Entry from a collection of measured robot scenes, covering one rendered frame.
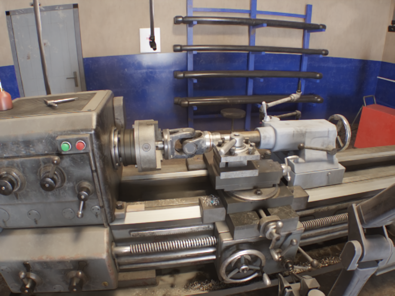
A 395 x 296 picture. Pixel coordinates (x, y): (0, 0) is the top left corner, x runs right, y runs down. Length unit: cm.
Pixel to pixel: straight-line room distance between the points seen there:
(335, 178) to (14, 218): 163
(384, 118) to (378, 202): 338
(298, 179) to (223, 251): 55
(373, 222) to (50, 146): 103
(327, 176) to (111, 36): 357
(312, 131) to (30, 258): 147
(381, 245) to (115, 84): 404
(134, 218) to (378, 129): 347
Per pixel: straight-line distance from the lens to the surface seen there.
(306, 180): 147
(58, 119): 106
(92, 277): 127
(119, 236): 130
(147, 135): 117
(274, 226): 109
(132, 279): 146
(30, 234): 130
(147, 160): 117
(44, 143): 106
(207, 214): 120
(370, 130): 408
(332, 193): 152
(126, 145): 120
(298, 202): 136
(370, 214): 63
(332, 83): 541
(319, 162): 149
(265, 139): 134
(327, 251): 180
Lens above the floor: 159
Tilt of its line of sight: 24 degrees down
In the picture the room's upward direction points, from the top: straight up
